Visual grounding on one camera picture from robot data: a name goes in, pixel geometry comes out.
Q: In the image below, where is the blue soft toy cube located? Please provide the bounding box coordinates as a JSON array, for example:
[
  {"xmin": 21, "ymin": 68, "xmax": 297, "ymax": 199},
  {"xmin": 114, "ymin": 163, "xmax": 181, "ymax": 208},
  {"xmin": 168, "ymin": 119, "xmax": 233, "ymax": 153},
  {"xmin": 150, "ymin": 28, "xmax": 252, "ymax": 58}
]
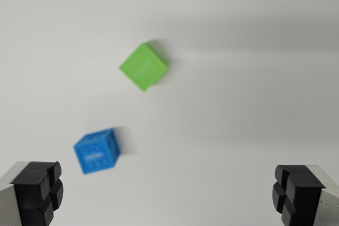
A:
[{"xmin": 73, "ymin": 128, "xmax": 121, "ymax": 175}]

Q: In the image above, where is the black-padded silver gripper left finger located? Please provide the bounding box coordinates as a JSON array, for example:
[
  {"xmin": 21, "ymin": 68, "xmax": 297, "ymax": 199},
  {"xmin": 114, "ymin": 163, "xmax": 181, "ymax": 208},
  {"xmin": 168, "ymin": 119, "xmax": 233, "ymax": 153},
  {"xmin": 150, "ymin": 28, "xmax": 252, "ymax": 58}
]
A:
[{"xmin": 0, "ymin": 160, "xmax": 65, "ymax": 226}]

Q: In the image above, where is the green soft toy cube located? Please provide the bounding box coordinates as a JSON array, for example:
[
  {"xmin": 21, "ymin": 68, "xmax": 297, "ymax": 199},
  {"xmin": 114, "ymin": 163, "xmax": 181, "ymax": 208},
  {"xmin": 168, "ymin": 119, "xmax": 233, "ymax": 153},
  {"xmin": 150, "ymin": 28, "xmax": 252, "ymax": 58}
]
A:
[{"xmin": 118, "ymin": 41, "xmax": 169, "ymax": 93}]

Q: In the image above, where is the black-padded silver gripper right finger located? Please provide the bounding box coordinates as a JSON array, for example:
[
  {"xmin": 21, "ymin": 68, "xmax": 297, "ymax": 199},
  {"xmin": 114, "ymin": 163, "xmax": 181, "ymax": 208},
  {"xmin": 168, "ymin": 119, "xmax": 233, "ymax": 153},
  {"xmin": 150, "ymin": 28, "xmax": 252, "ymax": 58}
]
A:
[{"xmin": 272, "ymin": 164, "xmax": 339, "ymax": 226}]

